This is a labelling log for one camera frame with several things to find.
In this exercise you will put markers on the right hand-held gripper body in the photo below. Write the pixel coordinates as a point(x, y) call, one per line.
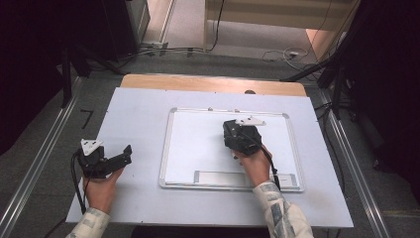
point(247, 139)

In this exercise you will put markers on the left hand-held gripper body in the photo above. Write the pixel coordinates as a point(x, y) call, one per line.
point(94, 162)

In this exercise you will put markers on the black whiteboard eraser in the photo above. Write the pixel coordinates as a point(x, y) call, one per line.
point(228, 134)

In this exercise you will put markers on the white whiteboard with metal frame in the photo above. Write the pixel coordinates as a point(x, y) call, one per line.
point(198, 148)

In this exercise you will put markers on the person's right hand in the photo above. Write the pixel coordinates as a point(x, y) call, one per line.
point(257, 167)

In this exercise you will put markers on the person's left hand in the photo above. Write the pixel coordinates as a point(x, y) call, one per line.
point(99, 193)

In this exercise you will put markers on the black metal stand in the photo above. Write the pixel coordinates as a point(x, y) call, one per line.
point(66, 79)

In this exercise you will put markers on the grey power strip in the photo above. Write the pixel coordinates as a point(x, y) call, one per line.
point(154, 45)

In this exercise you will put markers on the dark curtain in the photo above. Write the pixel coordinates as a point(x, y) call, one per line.
point(389, 82)
point(39, 49)

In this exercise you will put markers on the light wooden furniture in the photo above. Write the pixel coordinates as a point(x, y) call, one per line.
point(280, 13)

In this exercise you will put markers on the metal floor rail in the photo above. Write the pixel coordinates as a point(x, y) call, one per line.
point(39, 155)
point(356, 165)

